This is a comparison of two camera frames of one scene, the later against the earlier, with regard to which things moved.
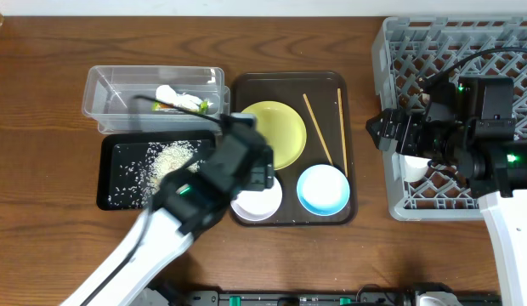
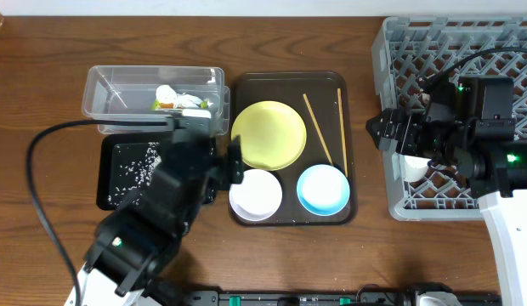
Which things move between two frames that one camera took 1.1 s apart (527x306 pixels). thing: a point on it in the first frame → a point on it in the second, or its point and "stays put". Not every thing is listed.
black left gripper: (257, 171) → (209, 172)
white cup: (413, 168) stays put
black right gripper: (414, 124) stays put
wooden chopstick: (318, 128) stays put
